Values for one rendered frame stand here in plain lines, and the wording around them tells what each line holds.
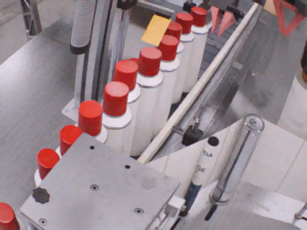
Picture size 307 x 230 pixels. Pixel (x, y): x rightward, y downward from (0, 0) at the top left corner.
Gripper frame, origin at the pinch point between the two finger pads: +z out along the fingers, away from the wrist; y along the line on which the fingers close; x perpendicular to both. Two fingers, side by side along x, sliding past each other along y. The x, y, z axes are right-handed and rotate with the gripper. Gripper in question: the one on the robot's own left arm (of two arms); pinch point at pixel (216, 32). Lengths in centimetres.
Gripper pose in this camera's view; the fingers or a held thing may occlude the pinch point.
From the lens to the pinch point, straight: 105.7
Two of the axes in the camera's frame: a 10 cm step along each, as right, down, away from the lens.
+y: 8.7, 4.1, -2.5
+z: -4.1, 9.1, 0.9
